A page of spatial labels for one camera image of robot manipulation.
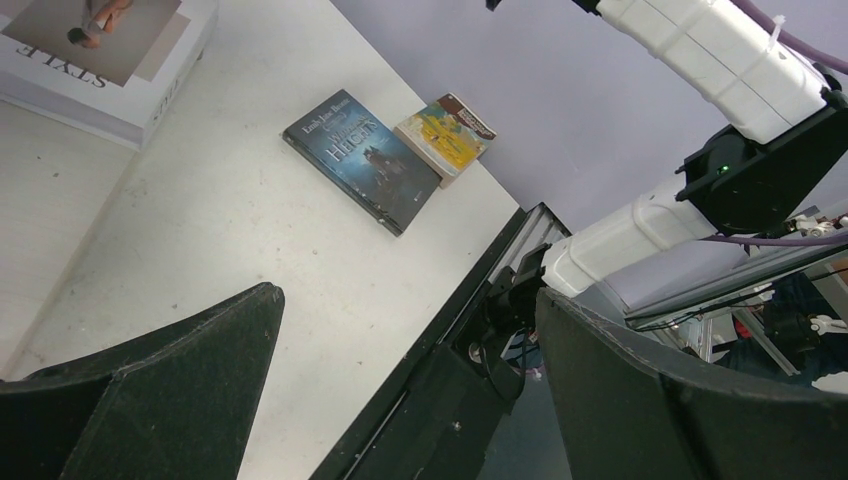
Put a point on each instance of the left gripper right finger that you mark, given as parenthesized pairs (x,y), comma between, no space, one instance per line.
(631,408)

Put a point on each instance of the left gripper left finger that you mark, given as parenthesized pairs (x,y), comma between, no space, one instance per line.
(176,403)

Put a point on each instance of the dark blue paperback book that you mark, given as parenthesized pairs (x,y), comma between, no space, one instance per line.
(347,143)

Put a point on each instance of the yellow red paperback book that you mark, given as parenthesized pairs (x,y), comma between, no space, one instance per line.
(447,135)

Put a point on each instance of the white style magazine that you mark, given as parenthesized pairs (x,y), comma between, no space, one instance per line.
(110,68)

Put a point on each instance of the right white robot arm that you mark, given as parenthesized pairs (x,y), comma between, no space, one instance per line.
(786,128)

